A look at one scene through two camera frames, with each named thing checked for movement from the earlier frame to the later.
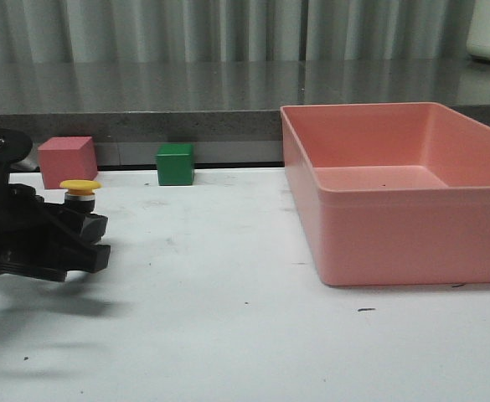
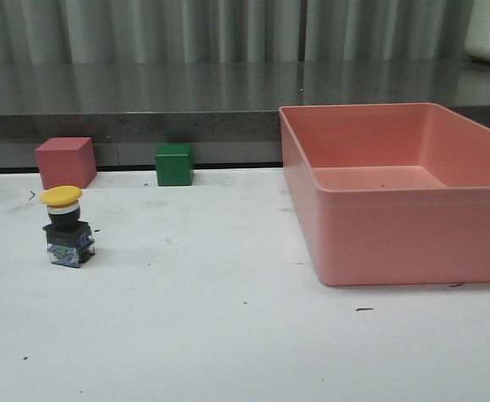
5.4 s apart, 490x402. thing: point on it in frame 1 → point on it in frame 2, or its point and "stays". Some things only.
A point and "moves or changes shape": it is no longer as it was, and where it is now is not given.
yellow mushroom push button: (80, 196) moves or changes shape
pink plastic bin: (402, 193) stays
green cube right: (175, 163) stays
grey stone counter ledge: (229, 111) stays
